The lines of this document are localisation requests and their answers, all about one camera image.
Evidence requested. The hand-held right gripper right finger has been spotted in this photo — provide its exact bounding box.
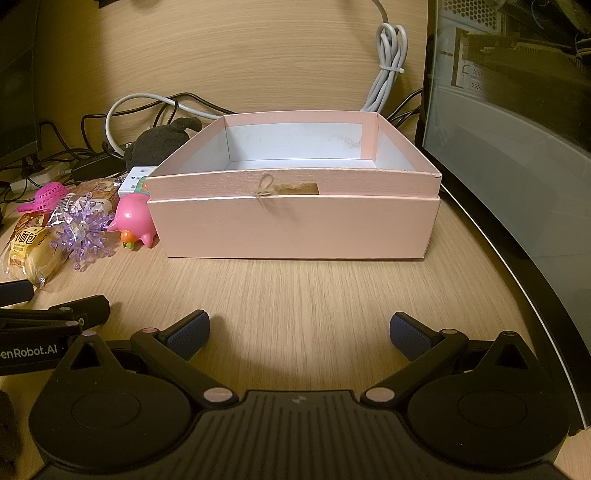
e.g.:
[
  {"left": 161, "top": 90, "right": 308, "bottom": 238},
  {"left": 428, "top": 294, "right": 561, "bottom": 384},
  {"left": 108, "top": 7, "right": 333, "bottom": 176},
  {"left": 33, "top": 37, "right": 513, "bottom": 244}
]
[{"left": 360, "top": 311, "right": 536, "bottom": 407}]

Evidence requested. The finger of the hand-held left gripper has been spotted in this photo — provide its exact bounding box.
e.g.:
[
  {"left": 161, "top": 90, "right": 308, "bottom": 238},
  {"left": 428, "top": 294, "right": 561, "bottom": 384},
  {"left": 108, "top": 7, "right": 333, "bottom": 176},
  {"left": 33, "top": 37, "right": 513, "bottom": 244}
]
[
  {"left": 0, "top": 298, "right": 110, "bottom": 340},
  {"left": 0, "top": 281, "right": 36, "bottom": 306}
]

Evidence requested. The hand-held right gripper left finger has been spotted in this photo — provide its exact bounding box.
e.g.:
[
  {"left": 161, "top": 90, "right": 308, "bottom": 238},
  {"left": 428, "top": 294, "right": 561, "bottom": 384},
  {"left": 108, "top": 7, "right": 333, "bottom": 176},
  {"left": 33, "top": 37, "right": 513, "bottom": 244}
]
[{"left": 55, "top": 310, "right": 234, "bottom": 407}]

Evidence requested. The yellow bread packet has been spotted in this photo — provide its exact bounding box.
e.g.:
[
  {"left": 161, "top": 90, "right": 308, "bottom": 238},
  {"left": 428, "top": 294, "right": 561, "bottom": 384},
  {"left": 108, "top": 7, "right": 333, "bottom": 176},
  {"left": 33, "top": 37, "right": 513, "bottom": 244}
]
[{"left": 0, "top": 215, "right": 65, "bottom": 289}]

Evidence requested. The purple spiky ball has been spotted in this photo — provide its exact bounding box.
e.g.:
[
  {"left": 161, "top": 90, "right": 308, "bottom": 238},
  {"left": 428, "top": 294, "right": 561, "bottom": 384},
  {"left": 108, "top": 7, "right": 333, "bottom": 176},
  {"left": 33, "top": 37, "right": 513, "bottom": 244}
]
[{"left": 48, "top": 194, "right": 116, "bottom": 272}]

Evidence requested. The pink toy strainer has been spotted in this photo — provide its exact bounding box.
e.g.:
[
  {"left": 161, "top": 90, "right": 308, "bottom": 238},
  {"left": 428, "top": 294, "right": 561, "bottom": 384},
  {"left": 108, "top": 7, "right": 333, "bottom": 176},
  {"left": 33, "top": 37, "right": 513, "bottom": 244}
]
[{"left": 17, "top": 182, "right": 75, "bottom": 214}]

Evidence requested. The pink pig toy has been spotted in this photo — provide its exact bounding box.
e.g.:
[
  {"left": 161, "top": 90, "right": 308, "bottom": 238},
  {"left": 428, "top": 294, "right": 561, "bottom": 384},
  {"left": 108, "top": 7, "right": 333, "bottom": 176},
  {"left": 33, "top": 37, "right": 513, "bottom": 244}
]
[{"left": 107, "top": 193, "right": 160, "bottom": 251}]

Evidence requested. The brown snack packet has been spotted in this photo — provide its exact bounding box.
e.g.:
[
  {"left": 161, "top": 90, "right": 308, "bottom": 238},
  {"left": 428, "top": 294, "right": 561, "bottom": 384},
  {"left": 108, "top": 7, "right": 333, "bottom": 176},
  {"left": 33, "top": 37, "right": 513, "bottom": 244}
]
[{"left": 69, "top": 178, "right": 123, "bottom": 210}]

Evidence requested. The pink cardboard box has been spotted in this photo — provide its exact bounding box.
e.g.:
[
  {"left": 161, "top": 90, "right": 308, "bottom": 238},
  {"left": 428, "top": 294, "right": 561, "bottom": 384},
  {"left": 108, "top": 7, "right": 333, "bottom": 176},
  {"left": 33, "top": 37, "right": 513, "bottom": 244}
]
[{"left": 145, "top": 110, "right": 441, "bottom": 260}]

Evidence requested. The black plush toy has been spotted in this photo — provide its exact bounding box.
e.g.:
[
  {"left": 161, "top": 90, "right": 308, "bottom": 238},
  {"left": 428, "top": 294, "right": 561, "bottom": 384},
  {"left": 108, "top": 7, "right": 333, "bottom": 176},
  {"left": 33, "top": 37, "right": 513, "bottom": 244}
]
[{"left": 124, "top": 117, "right": 204, "bottom": 169}]

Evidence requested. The dark cloth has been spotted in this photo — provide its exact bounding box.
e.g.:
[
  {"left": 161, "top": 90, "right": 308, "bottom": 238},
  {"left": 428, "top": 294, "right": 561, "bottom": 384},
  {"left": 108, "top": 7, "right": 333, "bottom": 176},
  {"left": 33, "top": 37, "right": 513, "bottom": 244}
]
[{"left": 0, "top": 390, "right": 23, "bottom": 467}]

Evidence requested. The white power strip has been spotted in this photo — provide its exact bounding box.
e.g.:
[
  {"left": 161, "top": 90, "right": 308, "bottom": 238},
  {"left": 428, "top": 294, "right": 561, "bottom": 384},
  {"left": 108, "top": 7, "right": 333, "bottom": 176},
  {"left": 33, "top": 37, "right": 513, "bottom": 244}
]
[{"left": 9, "top": 161, "right": 70, "bottom": 195}]

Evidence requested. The black power adapter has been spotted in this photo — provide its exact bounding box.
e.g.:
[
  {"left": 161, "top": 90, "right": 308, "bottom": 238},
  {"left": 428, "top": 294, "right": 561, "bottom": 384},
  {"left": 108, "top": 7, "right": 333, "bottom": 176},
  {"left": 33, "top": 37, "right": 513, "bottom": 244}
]
[{"left": 69, "top": 150, "right": 127, "bottom": 181}]

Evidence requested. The brown paper tag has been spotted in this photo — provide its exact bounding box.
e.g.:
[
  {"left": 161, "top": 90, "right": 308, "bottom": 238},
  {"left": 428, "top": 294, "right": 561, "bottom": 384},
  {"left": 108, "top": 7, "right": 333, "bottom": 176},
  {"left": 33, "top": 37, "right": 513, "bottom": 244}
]
[{"left": 252, "top": 173, "right": 320, "bottom": 213}]

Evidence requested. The grey cable loop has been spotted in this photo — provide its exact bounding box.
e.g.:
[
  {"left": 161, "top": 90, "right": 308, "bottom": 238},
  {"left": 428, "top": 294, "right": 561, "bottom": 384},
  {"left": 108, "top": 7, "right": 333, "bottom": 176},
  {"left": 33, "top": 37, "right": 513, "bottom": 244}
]
[{"left": 104, "top": 93, "right": 237, "bottom": 155}]

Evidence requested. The grey tied cable bundle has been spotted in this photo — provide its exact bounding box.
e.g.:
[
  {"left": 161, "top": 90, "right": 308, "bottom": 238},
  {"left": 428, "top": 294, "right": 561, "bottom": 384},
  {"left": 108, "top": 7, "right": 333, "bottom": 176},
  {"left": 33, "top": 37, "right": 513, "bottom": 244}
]
[{"left": 360, "top": 0, "right": 408, "bottom": 114}]

